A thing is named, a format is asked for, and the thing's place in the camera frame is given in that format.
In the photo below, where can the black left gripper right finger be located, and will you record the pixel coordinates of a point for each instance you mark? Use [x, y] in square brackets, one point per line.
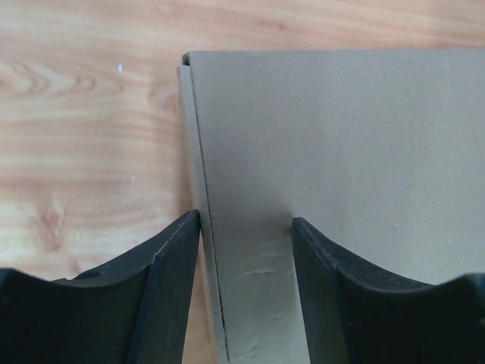
[357, 312]

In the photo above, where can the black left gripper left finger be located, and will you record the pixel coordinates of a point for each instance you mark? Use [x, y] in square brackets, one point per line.
[131, 309]

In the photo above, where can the brown cardboard box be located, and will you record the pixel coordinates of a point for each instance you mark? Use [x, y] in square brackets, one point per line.
[381, 150]

